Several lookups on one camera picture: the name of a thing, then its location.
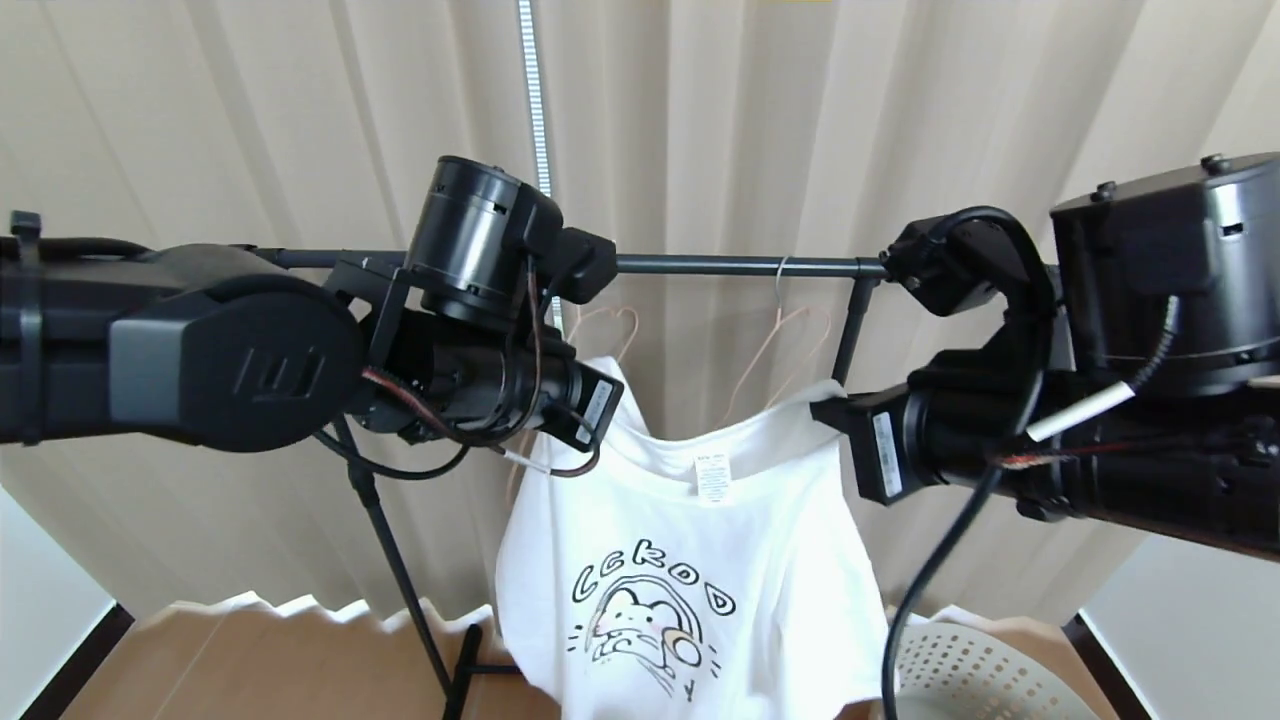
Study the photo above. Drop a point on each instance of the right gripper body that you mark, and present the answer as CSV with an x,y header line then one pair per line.
x,y
950,440

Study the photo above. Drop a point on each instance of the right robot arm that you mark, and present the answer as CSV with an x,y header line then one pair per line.
x,y
1160,270

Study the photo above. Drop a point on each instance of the white printed t-shirt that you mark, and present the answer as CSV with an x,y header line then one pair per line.
x,y
780,560

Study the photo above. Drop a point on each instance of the white laundry basket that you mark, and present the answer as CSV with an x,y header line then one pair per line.
x,y
980,670

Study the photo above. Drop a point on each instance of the pink clothes hanger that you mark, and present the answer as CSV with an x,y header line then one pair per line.
x,y
628,335
765,345

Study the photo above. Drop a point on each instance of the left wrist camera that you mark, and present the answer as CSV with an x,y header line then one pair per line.
x,y
585,265

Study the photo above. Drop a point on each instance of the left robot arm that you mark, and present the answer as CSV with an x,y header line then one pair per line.
x,y
200,350

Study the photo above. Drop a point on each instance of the beige curtain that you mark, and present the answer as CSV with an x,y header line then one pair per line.
x,y
750,120

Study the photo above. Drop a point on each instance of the black clothes rack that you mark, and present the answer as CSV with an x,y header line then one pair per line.
x,y
700,264

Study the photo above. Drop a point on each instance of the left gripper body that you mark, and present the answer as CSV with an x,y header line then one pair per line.
x,y
560,400

